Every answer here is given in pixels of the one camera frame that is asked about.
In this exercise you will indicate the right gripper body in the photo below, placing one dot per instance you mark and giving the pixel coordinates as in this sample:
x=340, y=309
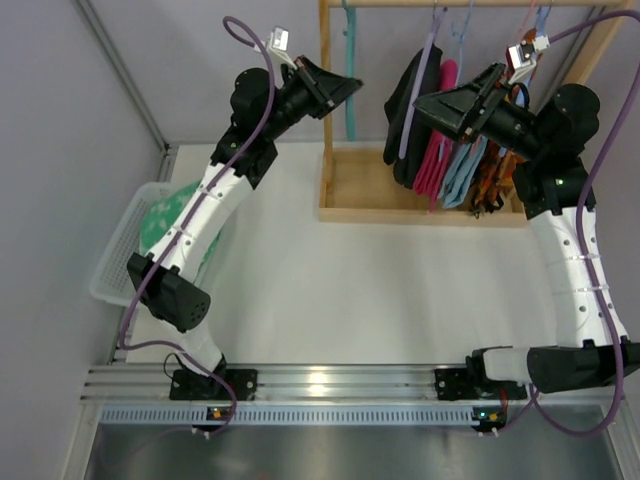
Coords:
x=486, y=104

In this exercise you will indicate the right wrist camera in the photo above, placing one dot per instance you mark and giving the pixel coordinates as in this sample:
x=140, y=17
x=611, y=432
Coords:
x=522, y=58

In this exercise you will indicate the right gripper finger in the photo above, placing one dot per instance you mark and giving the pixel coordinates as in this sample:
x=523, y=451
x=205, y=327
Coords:
x=462, y=99
x=448, y=123

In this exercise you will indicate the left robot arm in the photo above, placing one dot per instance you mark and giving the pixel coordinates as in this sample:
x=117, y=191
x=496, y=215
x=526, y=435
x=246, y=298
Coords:
x=265, y=103

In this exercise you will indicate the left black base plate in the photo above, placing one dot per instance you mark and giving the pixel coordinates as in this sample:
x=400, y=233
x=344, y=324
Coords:
x=189, y=386

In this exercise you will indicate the white plastic basket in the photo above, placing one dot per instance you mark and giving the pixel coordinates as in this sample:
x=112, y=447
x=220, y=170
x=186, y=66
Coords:
x=111, y=282

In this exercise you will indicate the green trousers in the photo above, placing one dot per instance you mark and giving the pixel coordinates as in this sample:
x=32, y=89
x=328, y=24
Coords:
x=161, y=216

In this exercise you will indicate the pink trousers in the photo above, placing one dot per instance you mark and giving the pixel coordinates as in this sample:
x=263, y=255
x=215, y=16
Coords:
x=435, y=160

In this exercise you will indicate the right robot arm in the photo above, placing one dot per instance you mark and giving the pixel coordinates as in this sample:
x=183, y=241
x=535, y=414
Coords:
x=592, y=348

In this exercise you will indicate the wooden clothes rack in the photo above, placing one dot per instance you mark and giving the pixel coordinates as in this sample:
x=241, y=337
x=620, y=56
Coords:
x=356, y=187

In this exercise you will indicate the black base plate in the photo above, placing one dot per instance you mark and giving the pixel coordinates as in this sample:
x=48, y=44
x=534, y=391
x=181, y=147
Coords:
x=189, y=386
x=466, y=383

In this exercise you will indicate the lilac hanger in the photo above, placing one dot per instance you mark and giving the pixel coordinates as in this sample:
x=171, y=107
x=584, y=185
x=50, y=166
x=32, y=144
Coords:
x=437, y=19

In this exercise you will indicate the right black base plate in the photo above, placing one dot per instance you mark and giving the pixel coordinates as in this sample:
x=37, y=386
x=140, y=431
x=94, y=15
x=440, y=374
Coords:
x=466, y=383

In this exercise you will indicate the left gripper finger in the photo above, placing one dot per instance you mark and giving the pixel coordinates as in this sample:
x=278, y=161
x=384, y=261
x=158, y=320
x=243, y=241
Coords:
x=337, y=91
x=327, y=79

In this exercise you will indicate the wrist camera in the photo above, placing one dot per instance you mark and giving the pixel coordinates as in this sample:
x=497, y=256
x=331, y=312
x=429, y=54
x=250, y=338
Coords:
x=277, y=46
x=522, y=58

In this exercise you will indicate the orange patterned trousers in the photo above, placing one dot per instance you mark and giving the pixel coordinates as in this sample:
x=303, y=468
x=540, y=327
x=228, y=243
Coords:
x=492, y=182

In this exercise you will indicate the black trousers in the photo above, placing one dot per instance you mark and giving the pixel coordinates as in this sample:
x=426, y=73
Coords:
x=395, y=108

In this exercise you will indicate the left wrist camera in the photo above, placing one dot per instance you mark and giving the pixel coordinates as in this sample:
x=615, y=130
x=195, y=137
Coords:
x=277, y=46

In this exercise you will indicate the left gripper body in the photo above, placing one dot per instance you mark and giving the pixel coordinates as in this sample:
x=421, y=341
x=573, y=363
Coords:
x=315, y=87

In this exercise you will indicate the light blue trousers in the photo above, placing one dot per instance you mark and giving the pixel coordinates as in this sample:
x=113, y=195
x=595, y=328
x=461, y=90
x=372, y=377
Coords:
x=458, y=177

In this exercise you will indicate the grey slotted cable duct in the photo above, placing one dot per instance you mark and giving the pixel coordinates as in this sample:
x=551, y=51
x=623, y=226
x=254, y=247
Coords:
x=251, y=414

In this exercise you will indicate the teal hanger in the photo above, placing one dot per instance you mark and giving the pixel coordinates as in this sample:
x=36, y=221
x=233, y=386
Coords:
x=350, y=47

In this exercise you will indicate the aluminium mounting rail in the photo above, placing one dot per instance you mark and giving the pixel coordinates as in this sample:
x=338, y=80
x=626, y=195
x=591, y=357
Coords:
x=152, y=382

